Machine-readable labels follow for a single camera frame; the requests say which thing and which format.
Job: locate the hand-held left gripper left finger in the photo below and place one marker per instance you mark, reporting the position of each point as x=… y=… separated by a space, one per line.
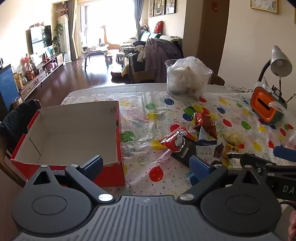
x=93 y=165

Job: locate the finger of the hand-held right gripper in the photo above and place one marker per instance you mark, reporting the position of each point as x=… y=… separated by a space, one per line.
x=284 y=153
x=256 y=161

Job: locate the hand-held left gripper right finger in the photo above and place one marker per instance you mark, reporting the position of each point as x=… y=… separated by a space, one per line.
x=198 y=166

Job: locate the black snack packet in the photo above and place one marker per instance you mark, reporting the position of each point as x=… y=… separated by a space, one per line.
x=183 y=154

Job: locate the white blue snack packet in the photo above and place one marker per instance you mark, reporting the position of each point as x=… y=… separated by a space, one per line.
x=205 y=146

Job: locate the silver snack packet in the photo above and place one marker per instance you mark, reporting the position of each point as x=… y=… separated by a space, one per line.
x=234 y=160

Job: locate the dark brown snack packet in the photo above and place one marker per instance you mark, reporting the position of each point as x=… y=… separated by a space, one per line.
x=218 y=153

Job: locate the pale yellow snack packet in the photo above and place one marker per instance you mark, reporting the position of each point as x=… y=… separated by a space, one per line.
x=232 y=138

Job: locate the red snack packet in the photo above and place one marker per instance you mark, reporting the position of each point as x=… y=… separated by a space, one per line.
x=173 y=141

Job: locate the red cardboard box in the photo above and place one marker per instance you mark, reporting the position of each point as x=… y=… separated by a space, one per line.
x=69 y=129

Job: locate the person's right hand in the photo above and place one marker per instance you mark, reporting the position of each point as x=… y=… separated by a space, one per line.
x=292 y=227

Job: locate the orange green tissue box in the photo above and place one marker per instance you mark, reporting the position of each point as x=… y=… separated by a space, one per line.
x=263 y=104

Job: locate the balloon print tablecloth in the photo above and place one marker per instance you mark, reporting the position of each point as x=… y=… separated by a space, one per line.
x=150 y=129

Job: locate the clear plastic container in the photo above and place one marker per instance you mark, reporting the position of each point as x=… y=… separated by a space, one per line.
x=172 y=92

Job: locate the dark jacket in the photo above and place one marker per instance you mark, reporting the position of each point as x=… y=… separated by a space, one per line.
x=18 y=118

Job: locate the grey desk lamp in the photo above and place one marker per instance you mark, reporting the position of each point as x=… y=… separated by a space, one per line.
x=279 y=62

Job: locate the clear plastic bag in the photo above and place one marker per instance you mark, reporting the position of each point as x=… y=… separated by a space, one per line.
x=189 y=69

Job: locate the wooden television cabinet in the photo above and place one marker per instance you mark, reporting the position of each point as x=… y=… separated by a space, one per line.
x=41 y=74

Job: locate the small stool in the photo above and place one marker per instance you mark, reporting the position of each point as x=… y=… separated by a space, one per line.
x=119 y=56
x=109 y=59

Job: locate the dark green sofa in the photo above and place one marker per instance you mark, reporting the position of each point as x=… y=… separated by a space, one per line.
x=136 y=64

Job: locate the purple blanket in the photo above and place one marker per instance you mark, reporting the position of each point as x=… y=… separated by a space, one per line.
x=161 y=58

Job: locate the coffee table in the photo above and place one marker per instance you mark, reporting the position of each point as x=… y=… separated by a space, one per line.
x=94 y=49

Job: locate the blue front cabinet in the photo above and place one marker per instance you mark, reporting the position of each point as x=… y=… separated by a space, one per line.
x=7 y=88

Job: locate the giraffe figure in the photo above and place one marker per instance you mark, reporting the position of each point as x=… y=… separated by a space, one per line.
x=106 y=37

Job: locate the white standing air conditioner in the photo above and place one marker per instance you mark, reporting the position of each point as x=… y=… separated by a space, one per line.
x=63 y=39

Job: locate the potted green plant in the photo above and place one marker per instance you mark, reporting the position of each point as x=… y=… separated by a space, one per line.
x=57 y=37

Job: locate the grey curtain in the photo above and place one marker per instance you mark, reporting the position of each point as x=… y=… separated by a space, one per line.
x=138 y=16
x=72 y=30

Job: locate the flat screen television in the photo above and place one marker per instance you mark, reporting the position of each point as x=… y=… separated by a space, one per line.
x=40 y=38

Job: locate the red pillow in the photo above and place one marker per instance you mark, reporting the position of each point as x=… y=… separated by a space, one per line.
x=158 y=26

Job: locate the pink artificial flowers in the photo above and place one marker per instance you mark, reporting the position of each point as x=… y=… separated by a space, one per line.
x=63 y=9

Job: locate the gold framed wall picture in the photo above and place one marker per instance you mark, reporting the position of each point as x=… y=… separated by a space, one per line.
x=263 y=5

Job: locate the red wall ornament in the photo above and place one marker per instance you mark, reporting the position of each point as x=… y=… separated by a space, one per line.
x=214 y=5

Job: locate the black framed wall picture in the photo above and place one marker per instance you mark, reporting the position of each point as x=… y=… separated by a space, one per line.
x=159 y=7
x=170 y=5
x=151 y=8

